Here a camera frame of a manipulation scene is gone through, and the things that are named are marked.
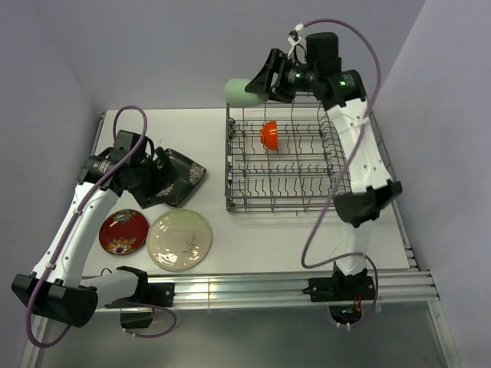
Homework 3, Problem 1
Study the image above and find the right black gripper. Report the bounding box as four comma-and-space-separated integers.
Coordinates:
243, 48, 317, 104

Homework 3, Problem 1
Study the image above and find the green cup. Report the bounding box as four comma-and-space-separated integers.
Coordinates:
224, 78, 268, 108

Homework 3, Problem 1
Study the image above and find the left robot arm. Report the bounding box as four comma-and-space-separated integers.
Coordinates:
12, 130, 185, 327

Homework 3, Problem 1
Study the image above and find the cream green round plate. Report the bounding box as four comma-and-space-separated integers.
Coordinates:
146, 209, 213, 272

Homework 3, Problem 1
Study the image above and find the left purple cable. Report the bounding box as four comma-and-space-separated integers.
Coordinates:
25, 106, 177, 348

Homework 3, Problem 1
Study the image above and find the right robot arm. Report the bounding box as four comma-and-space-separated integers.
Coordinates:
244, 32, 403, 301

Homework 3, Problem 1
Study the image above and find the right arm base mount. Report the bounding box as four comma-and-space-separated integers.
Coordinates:
302, 274, 378, 330

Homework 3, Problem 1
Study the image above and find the orange bowl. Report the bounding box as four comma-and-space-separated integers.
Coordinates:
259, 120, 278, 151

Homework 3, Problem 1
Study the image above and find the grey wire dish rack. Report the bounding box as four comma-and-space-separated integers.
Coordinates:
225, 94, 396, 213

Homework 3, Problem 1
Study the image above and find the red floral small plate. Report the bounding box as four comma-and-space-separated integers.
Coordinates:
98, 209, 149, 257

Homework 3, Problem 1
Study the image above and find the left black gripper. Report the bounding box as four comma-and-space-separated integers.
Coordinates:
127, 147, 185, 209

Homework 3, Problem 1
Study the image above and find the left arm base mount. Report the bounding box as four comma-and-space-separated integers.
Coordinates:
104, 282, 175, 330

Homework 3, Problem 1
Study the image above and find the black square floral plate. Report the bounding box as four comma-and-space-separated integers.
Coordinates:
161, 152, 206, 208

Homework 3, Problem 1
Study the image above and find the purple cable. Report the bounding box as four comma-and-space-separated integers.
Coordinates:
300, 18, 383, 327
25, 106, 177, 348

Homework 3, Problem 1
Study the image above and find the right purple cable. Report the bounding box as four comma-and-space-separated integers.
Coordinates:
300, 18, 383, 327

